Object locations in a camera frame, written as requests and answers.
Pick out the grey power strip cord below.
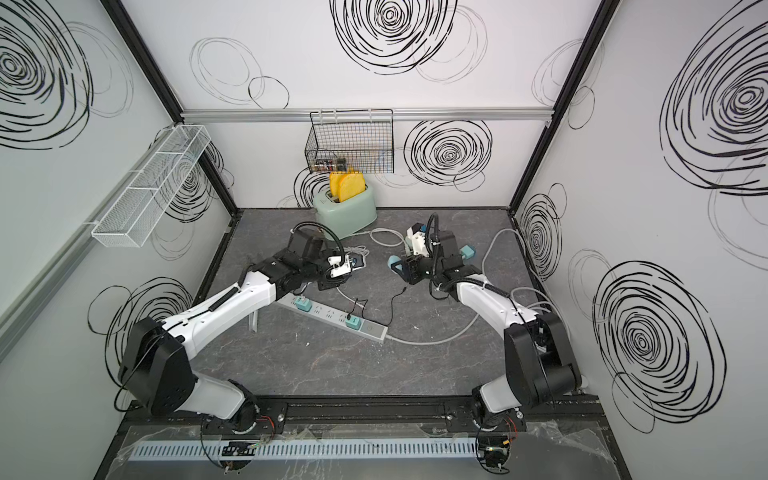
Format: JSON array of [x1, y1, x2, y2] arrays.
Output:
[[383, 227, 571, 356]]

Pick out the white toaster power cord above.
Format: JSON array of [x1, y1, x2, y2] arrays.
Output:
[[353, 227, 408, 250]]

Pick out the white slotted cable duct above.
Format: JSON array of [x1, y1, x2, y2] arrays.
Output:
[[128, 438, 476, 462]]

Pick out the black wire wall basket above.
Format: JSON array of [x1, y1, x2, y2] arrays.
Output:
[[304, 109, 395, 174]]

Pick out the white power strip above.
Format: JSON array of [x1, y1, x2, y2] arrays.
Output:
[[275, 294, 388, 343]]

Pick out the mint green toaster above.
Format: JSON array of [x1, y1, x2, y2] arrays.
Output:
[[313, 186, 377, 239]]

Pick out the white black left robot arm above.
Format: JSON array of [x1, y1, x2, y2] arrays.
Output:
[[118, 221, 351, 431]]

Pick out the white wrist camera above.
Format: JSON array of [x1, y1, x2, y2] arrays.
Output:
[[406, 223, 429, 257], [327, 254, 352, 279]]

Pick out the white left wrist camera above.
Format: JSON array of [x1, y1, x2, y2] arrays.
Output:
[[327, 254, 352, 279]]

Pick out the teal charger with white cable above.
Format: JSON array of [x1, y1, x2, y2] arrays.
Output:
[[460, 245, 476, 260]]

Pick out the white wire wall shelf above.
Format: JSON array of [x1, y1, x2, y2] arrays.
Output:
[[91, 125, 210, 248]]

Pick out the teal charger with lilac cable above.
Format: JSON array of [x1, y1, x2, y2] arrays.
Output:
[[295, 297, 313, 312]]

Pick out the yellow toast slices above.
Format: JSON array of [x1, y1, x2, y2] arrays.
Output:
[[329, 172, 366, 203]]

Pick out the teal charger with black cable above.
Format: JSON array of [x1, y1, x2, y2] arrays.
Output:
[[345, 315, 362, 331]]

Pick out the blue earbud case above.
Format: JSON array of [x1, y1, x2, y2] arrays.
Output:
[[387, 255, 403, 272]]

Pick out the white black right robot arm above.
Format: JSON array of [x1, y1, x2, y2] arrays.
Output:
[[389, 214, 583, 429]]

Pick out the black usb cable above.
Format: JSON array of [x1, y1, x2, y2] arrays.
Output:
[[347, 286, 409, 328]]

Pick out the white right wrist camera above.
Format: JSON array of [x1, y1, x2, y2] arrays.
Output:
[[406, 223, 429, 257]]

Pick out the metal kitchen tongs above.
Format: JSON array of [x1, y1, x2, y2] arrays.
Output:
[[248, 310, 258, 333]]

